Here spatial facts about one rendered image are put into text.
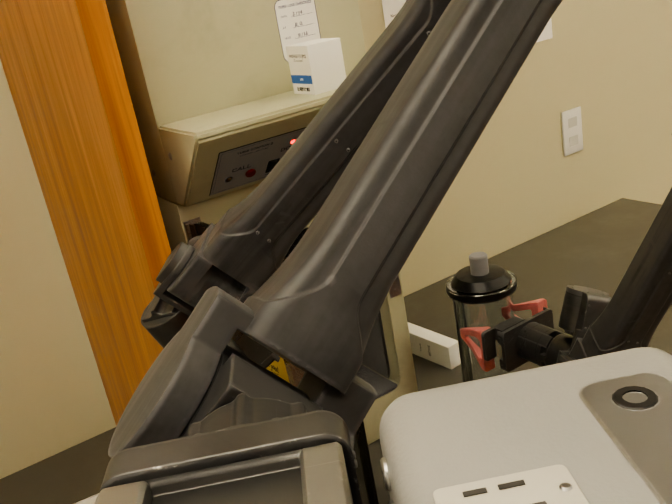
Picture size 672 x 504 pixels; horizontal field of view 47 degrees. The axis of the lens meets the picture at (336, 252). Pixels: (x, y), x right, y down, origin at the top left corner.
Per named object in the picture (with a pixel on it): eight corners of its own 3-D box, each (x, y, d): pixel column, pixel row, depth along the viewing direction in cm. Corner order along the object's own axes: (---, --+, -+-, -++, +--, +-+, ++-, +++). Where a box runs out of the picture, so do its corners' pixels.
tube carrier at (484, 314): (447, 401, 128) (431, 284, 120) (494, 375, 133) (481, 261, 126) (494, 426, 119) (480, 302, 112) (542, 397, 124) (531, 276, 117)
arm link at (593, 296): (566, 388, 97) (629, 396, 99) (585, 301, 96) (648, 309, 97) (531, 359, 109) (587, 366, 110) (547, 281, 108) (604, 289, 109)
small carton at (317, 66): (294, 94, 98) (285, 46, 96) (326, 85, 101) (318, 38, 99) (315, 95, 94) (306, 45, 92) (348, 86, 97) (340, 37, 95)
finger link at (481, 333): (447, 318, 117) (490, 336, 110) (481, 301, 120) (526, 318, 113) (452, 357, 120) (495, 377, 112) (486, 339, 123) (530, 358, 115)
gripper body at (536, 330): (493, 330, 111) (531, 346, 105) (542, 304, 116) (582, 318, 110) (498, 369, 114) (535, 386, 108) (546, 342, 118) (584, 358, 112)
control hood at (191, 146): (175, 205, 96) (155, 126, 93) (380, 138, 111) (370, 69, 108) (213, 220, 87) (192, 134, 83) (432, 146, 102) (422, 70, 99)
